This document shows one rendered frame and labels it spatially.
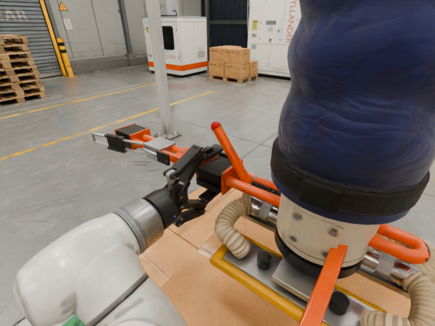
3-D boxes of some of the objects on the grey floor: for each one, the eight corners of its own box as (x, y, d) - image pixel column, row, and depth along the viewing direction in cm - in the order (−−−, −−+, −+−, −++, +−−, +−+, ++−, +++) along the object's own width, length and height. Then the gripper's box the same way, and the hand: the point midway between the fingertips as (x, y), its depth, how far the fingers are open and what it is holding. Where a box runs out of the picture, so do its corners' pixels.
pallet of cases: (257, 78, 761) (260, 46, 715) (241, 84, 691) (242, 50, 645) (226, 74, 824) (227, 44, 778) (208, 79, 754) (208, 47, 708)
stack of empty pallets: (50, 97, 572) (28, 35, 506) (-8, 108, 497) (-43, 37, 430) (29, 89, 639) (7, 33, 573) (-25, 97, 564) (-57, 35, 497)
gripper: (126, 155, 41) (207, 119, 56) (147, 248, 53) (209, 198, 68) (155, 169, 37) (234, 127, 53) (170, 266, 49) (231, 208, 64)
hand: (215, 170), depth 59 cm, fingers open, 11 cm apart
